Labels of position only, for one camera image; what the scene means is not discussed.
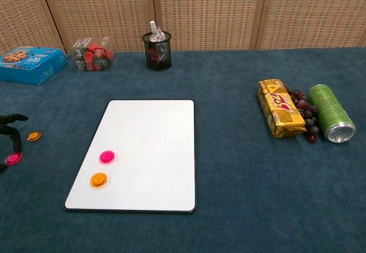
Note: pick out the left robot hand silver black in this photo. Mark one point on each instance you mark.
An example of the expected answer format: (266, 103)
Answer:
(12, 134)

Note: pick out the orange round magnet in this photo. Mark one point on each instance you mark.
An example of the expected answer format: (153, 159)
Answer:
(34, 136)
(98, 180)

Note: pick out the pink round magnet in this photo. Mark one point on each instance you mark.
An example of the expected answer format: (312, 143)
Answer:
(107, 157)
(12, 159)

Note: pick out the clear box red items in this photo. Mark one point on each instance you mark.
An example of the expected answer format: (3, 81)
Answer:
(93, 55)

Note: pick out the blue cookie box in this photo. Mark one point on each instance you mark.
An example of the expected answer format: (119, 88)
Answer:
(31, 64)

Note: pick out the white magnetic board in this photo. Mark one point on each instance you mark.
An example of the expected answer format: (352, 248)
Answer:
(148, 150)

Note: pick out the black mesh pen holder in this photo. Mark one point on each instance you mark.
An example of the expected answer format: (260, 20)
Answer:
(158, 57)

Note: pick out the white sachets in holder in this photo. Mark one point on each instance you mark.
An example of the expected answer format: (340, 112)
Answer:
(155, 34)

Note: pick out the blue table cloth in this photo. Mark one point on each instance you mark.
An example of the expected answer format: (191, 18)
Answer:
(228, 178)

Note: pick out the woven bamboo folding screen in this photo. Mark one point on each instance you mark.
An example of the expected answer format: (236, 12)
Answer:
(206, 9)

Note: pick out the gold biscuit pack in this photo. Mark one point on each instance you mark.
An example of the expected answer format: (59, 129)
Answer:
(281, 108)

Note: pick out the dark purple grape bunch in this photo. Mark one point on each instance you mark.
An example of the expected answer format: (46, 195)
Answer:
(308, 115)

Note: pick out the green drink can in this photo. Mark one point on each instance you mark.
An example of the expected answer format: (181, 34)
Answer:
(328, 112)

